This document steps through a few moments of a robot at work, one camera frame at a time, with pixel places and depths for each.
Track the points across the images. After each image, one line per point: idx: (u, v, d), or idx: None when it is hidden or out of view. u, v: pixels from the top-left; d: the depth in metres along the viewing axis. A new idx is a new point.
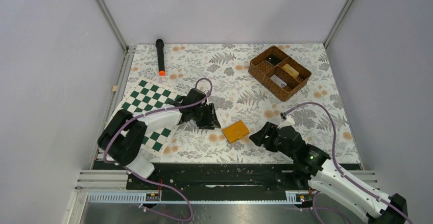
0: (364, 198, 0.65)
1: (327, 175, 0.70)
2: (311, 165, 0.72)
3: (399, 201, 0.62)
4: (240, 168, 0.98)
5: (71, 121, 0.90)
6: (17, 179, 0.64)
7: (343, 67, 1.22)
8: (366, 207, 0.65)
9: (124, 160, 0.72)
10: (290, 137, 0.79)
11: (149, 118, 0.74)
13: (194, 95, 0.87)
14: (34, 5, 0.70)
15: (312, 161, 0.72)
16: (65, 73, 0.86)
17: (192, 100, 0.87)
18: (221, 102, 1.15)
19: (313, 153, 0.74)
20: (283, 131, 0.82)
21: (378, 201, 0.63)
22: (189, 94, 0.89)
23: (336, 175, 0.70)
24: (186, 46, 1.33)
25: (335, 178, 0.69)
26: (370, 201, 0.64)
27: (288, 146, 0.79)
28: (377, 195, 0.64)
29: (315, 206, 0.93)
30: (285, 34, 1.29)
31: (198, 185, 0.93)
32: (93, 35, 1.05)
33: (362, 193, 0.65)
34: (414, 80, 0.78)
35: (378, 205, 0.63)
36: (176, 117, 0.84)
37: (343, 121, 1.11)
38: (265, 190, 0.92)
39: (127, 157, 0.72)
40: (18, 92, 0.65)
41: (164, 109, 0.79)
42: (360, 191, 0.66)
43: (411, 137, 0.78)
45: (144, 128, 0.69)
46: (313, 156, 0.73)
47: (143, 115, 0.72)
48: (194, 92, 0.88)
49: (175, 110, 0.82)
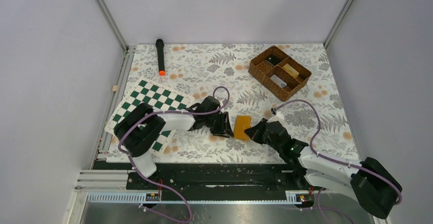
0: (337, 168, 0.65)
1: (306, 159, 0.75)
2: (295, 157, 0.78)
3: (373, 164, 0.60)
4: (240, 168, 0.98)
5: (71, 122, 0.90)
6: (16, 179, 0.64)
7: (343, 67, 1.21)
8: (344, 178, 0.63)
9: (138, 152, 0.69)
10: (277, 132, 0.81)
11: (167, 117, 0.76)
13: (208, 104, 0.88)
14: (34, 4, 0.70)
15: (294, 152, 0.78)
16: (66, 73, 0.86)
17: (205, 109, 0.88)
18: (223, 94, 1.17)
19: (295, 145, 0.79)
20: (270, 125, 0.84)
21: (349, 168, 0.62)
22: (203, 102, 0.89)
23: (312, 157, 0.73)
24: (186, 46, 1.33)
25: (312, 159, 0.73)
26: (342, 170, 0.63)
27: (275, 141, 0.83)
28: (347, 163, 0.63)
29: (320, 205, 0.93)
30: (285, 34, 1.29)
31: (198, 185, 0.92)
32: (93, 36, 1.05)
33: (335, 165, 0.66)
34: (414, 80, 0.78)
35: (349, 171, 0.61)
36: (188, 122, 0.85)
37: (343, 121, 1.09)
38: (266, 190, 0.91)
39: (141, 150, 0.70)
40: (19, 91, 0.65)
41: (181, 112, 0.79)
42: (333, 164, 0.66)
43: (412, 138, 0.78)
45: (162, 124, 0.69)
46: (294, 148, 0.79)
47: (163, 112, 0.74)
48: (209, 100, 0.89)
49: (189, 116, 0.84)
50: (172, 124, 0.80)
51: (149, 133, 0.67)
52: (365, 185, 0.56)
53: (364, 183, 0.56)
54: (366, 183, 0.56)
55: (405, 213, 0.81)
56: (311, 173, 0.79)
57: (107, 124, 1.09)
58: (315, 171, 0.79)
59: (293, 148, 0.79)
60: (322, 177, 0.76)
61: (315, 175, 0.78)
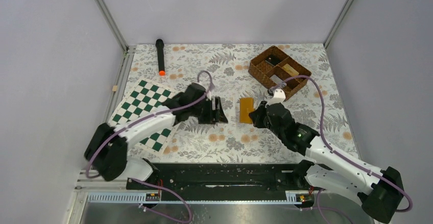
0: (355, 173, 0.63)
1: (315, 152, 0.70)
2: (299, 143, 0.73)
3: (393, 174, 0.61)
4: (240, 168, 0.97)
5: (71, 122, 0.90)
6: (16, 179, 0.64)
7: (343, 67, 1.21)
8: (358, 183, 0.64)
9: (110, 175, 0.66)
10: (280, 115, 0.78)
11: (133, 130, 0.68)
13: (192, 93, 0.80)
14: (34, 5, 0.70)
15: (300, 139, 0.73)
16: (66, 73, 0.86)
17: (189, 98, 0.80)
18: (223, 94, 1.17)
19: (302, 131, 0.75)
20: (272, 108, 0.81)
21: (369, 175, 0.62)
22: (187, 91, 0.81)
23: (325, 152, 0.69)
24: (186, 46, 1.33)
25: (325, 154, 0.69)
26: (361, 176, 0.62)
27: (277, 123, 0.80)
28: (368, 170, 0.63)
29: (320, 205, 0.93)
30: (285, 34, 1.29)
31: (198, 185, 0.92)
32: (93, 36, 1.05)
33: (353, 168, 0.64)
34: (414, 80, 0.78)
35: (368, 179, 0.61)
36: (169, 121, 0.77)
37: (343, 121, 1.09)
38: (266, 190, 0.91)
39: (114, 172, 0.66)
40: (19, 92, 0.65)
41: (152, 115, 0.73)
42: (350, 167, 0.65)
43: (412, 138, 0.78)
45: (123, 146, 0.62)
46: (301, 133, 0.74)
47: (125, 128, 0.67)
48: (192, 89, 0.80)
49: (167, 114, 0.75)
50: (145, 133, 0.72)
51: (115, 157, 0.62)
52: (384, 197, 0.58)
53: (384, 195, 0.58)
54: (385, 195, 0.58)
55: (405, 213, 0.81)
56: (313, 174, 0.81)
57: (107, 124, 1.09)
58: (316, 173, 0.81)
59: (301, 135, 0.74)
60: (324, 178, 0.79)
61: (317, 177, 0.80)
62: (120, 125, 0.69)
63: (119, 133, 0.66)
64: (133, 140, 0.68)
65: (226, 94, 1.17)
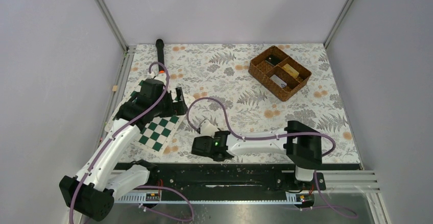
0: (268, 145, 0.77)
1: (235, 148, 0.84)
2: (220, 150, 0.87)
3: (294, 126, 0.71)
4: (240, 168, 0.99)
5: (71, 122, 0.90)
6: (16, 179, 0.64)
7: (343, 67, 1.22)
8: (278, 150, 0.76)
9: (103, 214, 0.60)
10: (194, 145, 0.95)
11: (96, 169, 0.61)
13: (149, 91, 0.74)
14: (34, 4, 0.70)
15: (219, 146, 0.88)
16: (65, 73, 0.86)
17: (148, 97, 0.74)
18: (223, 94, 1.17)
19: (217, 138, 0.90)
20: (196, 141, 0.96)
21: (278, 140, 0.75)
22: (143, 90, 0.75)
23: (240, 144, 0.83)
24: (186, 46, 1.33)
25: (241, 147, 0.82)
26: (274, 144, 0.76)
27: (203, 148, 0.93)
28: (274, 135, 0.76)
29: (331, 204, 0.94)
30: (285, 34, 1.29)
31: (199, 185, 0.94)
32: (93, 36, 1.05)
33: (265, 142, 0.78)
34: (414, 80, 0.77)
35: (280, 143, 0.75)
36: (134, 133, 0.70)
37: (343, 121, 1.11)
38: (265, 190, 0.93)
39: (104, 210, 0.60)
40: (18, 91, 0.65)
41: (111, 139, 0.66)
42: (263, 141, 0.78)
43: (412, 138, 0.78)
45: (93, 194, 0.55)
46: (217, 141, 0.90)
47: (87, 173, 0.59)
48: (148, 86, 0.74)
49: (125, 130, 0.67)
50: (114, 164, 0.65)
51: (92, 203, 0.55)
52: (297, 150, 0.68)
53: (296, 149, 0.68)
54: (298, 148, 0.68)
55: (406, 214, 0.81)
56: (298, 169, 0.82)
57: (107, 124, 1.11)
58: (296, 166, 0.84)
59: (217, 143, 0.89)
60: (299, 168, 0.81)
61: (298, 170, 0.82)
62: (80, 172, 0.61)
63: (83, 181, 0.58)
64: (102, 180, 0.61)
65: (226, 93, 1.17)
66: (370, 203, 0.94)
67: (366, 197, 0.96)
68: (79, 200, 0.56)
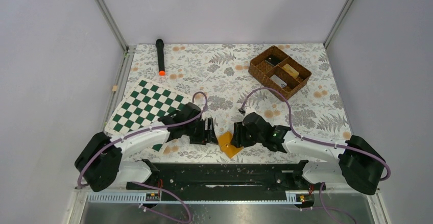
0: (323, 150, 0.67)
1: (290, 144, 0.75)
2: (275, 141, 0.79)
3: (358, 142, 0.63)
4: (240, 168, 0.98)
5: (71, 122, 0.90)
6: (16, 179, 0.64)
7: (343, 68, 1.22)
8: (331, 158, 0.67)
9: (99, 185, 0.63)
10: (254, 121, 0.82)
11: (128, 141, 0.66)
13: (187, 111, 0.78)
14: (34, 5, 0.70)
15: (277, 138, 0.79)
16: (65, 73, 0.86)
17: (185, 117, 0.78)
18: (223, 94, 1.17)
19: (277, 131, 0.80)
20: (246, 117, 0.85)
21: (335, 149, 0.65)
22: (183, 108, 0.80)
23: (296, 141, 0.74)
24: (186, 46, 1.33)
25: (296, 144, 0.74)
26: (329, 151, 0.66)
27: (256, 130, 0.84)
28: (333, 144, 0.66)
29: (325, 206, 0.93)
30: (286, 34, 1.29)
31: (199, 184, 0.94)
32: (93, 36, 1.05)
33: (321, 146, 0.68)
34: (414, 80, 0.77)
35: (336, 152, 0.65)
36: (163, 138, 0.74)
37: (343, 121, 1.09)
38: (266, 190, 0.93)
39: (103, 182, 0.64)
40: (19, 92, 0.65)
41: (149, 129, 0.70)
42: (319, 146, 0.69)
43: (412, 138, 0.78)
45: (118, 157, 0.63)
46: (277, 133, 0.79)
47: (121, 139, 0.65)
48: (189, 107, 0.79)
49: (162, 129, 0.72)
50: (139, 147, 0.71)
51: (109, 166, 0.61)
52: (353, 165, 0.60)
53: (352, 162, 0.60)
54: (354, 163, 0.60)
55: (406, 214, 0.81)
56: (307, 170, 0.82)
57: (107, 124, 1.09)
58: (310, 168, 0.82)
59: (276, 134, 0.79)
60: (316, 172, 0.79)
61: (311, 173, 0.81)
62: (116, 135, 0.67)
63: (114, 143, 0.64)
64: (127, 151, 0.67)
65: (226, 94, 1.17)
66: (370, 203, 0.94)
67: (366, 197, 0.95)
68: (97, 159, 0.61)
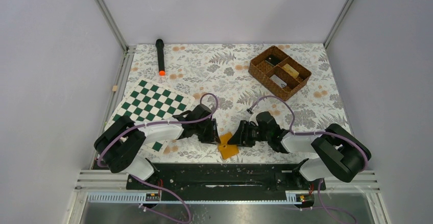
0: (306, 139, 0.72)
1: (287, 140, 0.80)
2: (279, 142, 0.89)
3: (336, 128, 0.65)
4: (240, 168, 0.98)
5: (71, 122, 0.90)
6: (15, 179, 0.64)
7: (343, 67, 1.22)
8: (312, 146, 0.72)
9: (117, 168, 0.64)
10: (265, 121, 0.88)
11: (149, 128, 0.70)
13: (199, 112, 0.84)
14: (34, 4, 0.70)
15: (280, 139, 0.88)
16: (66, 73, 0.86)
17: (196, 117, 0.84)
18: (223, 94, 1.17)
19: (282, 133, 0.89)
20: (259, 115, 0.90)
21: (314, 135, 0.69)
22: (195, 109, 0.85)
23: (288, 138, 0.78)
24: (186, 46, 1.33)
25: (290, 140, 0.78)
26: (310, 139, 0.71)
27: (264, 128, 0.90)
28: (313, 131, 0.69)
29: (325, 206, 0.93)
30: (286, 34, 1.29)
31: (199, 185, 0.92)
32: (93, 36, 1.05)
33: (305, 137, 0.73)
34: (414, 80, 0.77)
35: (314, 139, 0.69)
36: (176, 132, 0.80)
37: (343, 121, 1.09)
38: (266, 190, 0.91)
39: (121, 165, 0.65)
40: (19, 91, 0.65)
41: (166, 122, 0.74)
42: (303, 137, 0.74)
43: (411, 138, 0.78)
45: (141, 141, 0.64)
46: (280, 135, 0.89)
47: (143, 125, 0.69)
48: (200, 108, 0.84)
49: (178, 124, 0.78)
50: (155, 136, 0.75)
51: (130, 148, 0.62)
52: (325, 145, 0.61)
53: (325, 144, 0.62)
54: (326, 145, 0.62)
55: (405, 214, 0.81)
56: (303, 167, 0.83)
57: (107, 124, 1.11)
58: (305, 164, 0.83)
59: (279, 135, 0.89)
60: (309, 167, 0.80)
61: (306, 168, 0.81)
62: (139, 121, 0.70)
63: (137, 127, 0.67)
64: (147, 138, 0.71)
65: (226, 94, 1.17)
66: (370, 203, 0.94)
67: (366, 197, 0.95)
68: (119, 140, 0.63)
